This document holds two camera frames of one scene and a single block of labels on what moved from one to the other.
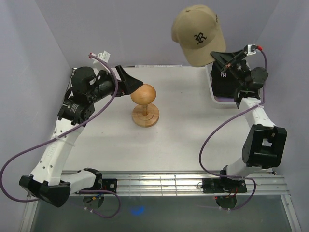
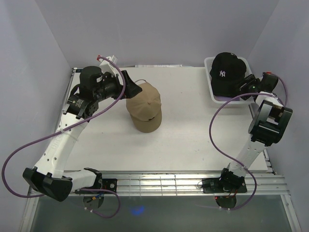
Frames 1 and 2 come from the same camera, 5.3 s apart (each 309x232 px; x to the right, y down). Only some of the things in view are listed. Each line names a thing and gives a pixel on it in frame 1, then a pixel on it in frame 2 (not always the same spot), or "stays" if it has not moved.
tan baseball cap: [198, 30] -> [145, 108]
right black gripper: [238, 54] -> [249, 79]
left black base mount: [100, 184] stays
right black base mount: [225, 185] stays
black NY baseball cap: [223, 85] stays
